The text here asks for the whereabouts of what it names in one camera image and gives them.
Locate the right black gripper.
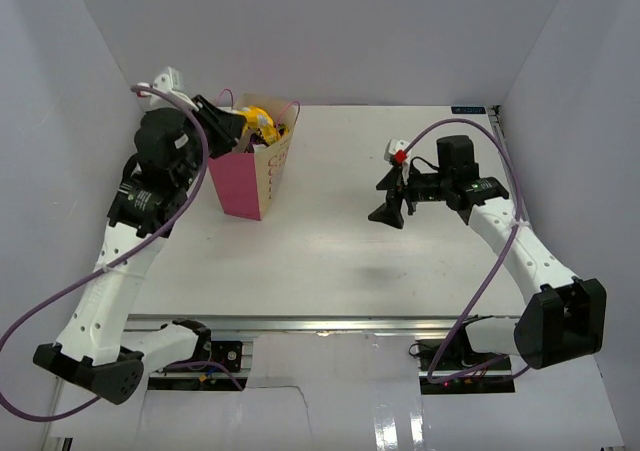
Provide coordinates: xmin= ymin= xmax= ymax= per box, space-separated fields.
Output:
xmin=368 ymin=163 xmax=452 ymax=229

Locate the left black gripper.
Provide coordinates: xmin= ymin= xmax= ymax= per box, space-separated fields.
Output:
xmin=176 ymin=95 xmax=248 ymax=188

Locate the yellow candy bar pack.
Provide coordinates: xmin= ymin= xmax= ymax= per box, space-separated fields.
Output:
xmin=237 ymin=106 xmax=289 ymax=146

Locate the pink beige paper bag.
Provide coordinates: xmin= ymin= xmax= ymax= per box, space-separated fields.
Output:
xmin=208 ymin=94 xmax=300 ymax=221

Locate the purple snack chip bag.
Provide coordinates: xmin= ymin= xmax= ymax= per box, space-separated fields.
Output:
xmin=243 ymin=129 xmax=268 ymax=154

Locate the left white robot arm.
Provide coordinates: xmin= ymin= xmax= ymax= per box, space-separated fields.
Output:
xmin=33 ymin=96 xmax=246 ymax=405

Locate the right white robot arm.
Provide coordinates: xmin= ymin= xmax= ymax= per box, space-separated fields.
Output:
xmin=368 ymin=135 xmax=607 ymax=370

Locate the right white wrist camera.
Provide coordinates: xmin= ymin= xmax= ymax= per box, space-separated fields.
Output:
xmin=384 ymin=139 xmax=411 ymax=171

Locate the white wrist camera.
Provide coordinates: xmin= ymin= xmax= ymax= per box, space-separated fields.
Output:
xmin=136 ymin=66 xmax=197 ymax=111
xmin=384 ymin=139 xmax=411 ymax=171

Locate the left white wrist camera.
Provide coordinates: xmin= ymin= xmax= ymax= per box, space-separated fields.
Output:
xmin=136 ymin=66 xmax=197 ymax=111

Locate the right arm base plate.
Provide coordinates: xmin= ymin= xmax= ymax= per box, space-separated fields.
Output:
xmin=407 ymin=339 xmax=515 ymax=396

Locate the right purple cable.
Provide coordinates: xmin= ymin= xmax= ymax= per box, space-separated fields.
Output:
xmin=399 ymin=118 xmax=531 ymax=386

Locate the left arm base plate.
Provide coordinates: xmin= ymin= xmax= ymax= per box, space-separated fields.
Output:
xmin=147 ymin=340 xmax=248 ymax=392

